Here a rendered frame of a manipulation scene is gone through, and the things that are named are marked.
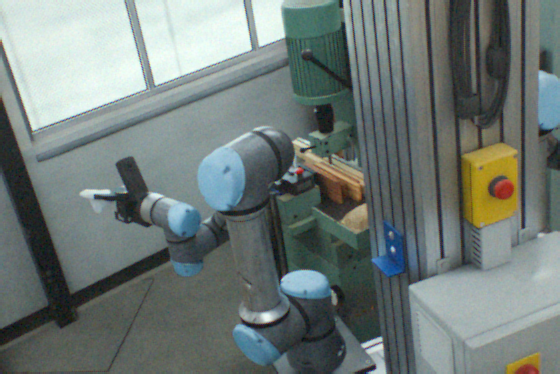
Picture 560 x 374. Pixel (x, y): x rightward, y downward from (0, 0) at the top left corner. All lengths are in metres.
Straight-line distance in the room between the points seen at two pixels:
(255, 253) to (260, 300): 0.12
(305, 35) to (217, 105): 1.62
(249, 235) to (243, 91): 2.37
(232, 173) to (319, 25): 0.89
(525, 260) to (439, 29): 0.49
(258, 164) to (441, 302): 0.45
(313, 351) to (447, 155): 0.70
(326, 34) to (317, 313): 0.88
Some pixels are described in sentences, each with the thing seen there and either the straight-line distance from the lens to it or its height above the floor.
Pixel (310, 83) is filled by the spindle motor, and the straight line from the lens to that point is 2.35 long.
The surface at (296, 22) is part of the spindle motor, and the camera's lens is 2.29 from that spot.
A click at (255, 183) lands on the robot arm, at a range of 1.53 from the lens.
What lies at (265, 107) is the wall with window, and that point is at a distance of 4.02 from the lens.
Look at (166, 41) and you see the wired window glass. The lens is 3.73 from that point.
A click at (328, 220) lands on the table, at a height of 0.89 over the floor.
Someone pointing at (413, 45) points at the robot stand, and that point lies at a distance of 1.27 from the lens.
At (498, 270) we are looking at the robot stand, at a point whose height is 1.23.
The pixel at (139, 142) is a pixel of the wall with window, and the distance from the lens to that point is 3.68.
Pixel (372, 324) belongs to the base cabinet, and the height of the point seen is 0.43.
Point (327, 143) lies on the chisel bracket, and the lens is 2.46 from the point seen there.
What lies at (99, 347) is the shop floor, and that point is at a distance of 3.58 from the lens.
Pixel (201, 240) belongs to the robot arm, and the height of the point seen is 1.14.
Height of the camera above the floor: 2.09
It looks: 28 degrees down
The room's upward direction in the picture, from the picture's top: 10 degrees counter-clockwise
